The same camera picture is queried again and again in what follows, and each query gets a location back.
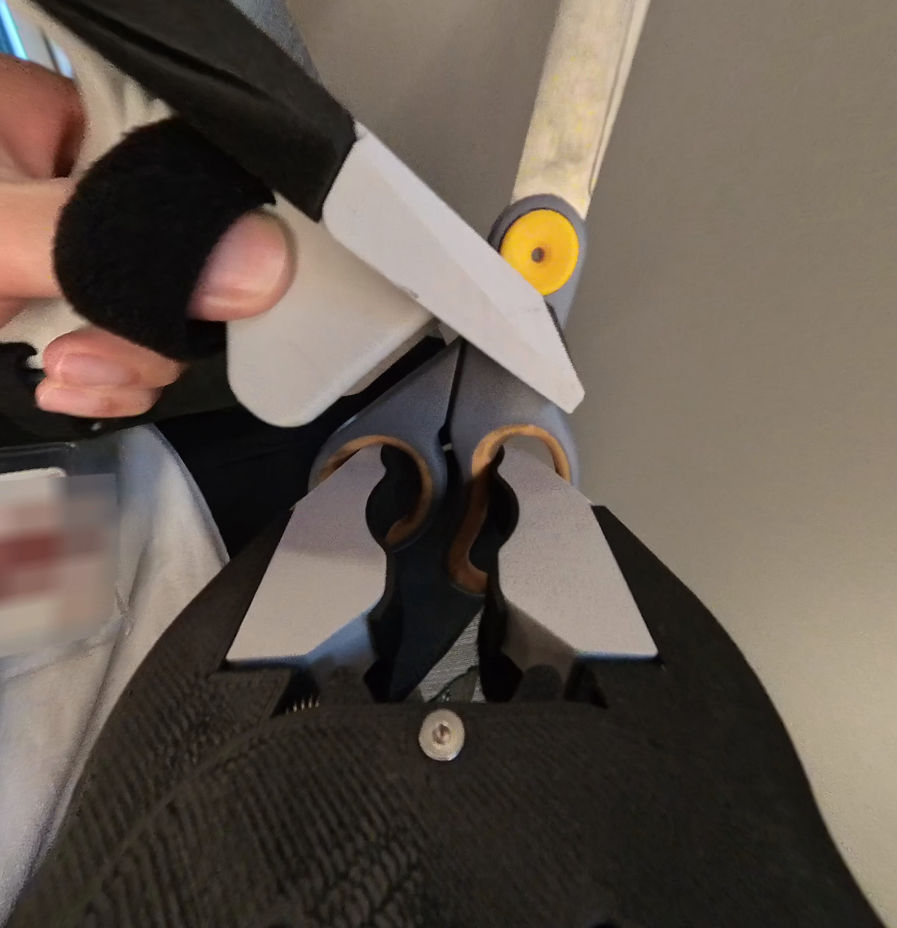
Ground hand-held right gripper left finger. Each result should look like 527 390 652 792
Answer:
225 444 397 664

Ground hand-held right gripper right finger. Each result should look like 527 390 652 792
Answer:
483 441 661 668

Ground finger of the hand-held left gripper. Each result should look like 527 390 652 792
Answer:
321 122 587 416

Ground person's left hand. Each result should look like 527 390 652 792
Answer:
0 54 299 419

